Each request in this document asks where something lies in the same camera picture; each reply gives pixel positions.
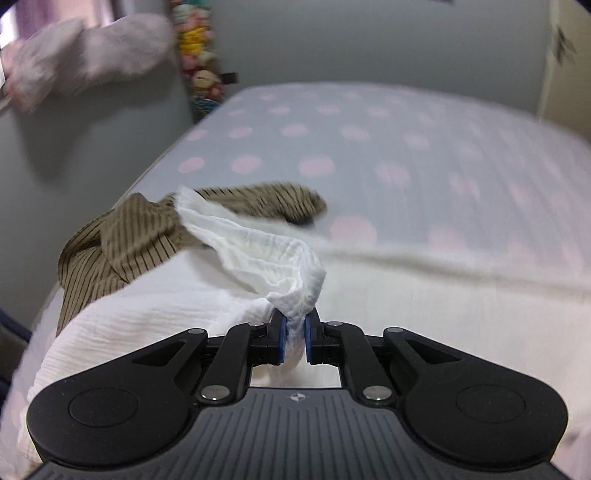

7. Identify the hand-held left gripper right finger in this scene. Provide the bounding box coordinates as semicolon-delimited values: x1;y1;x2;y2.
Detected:
302;308;468;407

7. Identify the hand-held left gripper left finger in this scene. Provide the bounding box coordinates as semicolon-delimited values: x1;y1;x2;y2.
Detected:
127;308;289;406

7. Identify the white muslin garment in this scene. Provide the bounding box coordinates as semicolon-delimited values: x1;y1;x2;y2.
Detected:
18;185;591;467

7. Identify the brown striped garment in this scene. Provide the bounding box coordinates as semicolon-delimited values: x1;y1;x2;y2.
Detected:
55;181;329;337

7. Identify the bed with pink dotted sheet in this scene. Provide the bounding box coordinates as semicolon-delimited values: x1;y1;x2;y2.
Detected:
0;82;591;480

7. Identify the clear tube of plush toys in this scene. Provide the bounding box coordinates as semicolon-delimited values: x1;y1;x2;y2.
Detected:
170;0;228;121

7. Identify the cream door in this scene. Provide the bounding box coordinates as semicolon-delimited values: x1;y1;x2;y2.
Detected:
538;0;591;140

